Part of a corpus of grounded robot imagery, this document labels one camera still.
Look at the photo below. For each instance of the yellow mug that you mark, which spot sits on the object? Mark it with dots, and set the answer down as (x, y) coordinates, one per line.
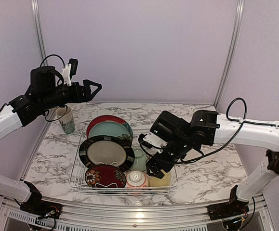
(165, 181)

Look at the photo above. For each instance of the black rimmed grey plate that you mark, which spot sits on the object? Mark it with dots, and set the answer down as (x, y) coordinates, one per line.
(106, 150)

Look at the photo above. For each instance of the aluminium frame post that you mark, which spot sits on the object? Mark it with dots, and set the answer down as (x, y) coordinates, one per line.
(38, 28)
(231, 51)

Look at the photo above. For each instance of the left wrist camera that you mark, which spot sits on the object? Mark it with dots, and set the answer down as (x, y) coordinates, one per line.
(69, 71)

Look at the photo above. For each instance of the dark red floral plate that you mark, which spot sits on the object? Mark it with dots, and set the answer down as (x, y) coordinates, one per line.
(105, 176)

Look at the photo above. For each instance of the red plate with teal flower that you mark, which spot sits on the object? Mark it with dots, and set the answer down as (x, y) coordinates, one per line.
(104, 118)

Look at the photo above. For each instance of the white and pink bowl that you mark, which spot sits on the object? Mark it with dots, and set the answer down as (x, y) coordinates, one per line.
(136, 179)

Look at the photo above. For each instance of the white wire dish rack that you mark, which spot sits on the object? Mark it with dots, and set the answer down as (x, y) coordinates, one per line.
(104, 164)

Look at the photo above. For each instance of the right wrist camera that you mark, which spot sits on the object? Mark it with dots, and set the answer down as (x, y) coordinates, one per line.
(152, 141)

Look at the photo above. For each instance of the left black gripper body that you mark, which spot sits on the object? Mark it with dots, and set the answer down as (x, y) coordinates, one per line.
(75, 96)

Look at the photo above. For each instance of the light teal plate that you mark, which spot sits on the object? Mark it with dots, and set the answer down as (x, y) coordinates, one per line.
(110, 128)

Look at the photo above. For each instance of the pale green ceramic bowl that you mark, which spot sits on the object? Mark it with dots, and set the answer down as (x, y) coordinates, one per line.
(139, 161)

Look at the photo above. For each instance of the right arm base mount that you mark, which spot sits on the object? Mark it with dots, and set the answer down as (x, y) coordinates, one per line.
(227, 209)

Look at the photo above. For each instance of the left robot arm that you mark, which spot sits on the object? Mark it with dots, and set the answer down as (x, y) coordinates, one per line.
(48, 89)

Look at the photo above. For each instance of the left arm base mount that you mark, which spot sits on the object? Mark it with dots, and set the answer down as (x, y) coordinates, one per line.
(41, 208)

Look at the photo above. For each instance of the floral ceramic tumbler cup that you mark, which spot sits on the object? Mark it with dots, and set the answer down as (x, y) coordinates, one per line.
(66, 119)

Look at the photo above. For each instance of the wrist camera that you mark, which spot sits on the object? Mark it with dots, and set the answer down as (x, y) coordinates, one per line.
(69, 71)
(152, 141)

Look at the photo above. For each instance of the left aluminium frame post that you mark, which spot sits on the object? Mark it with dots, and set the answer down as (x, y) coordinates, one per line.
(38, 28)

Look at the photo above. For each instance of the aluminium front frame rail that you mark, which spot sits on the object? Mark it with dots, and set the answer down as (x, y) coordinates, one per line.
(94, 217)

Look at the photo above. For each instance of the right aluminium frame post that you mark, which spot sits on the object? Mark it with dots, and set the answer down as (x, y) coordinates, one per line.
(231, 51)

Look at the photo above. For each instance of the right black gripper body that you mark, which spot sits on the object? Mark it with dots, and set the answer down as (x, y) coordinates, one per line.
(179, 149)

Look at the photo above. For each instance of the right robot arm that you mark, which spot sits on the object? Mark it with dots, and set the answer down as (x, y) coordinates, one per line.
(176, 137)

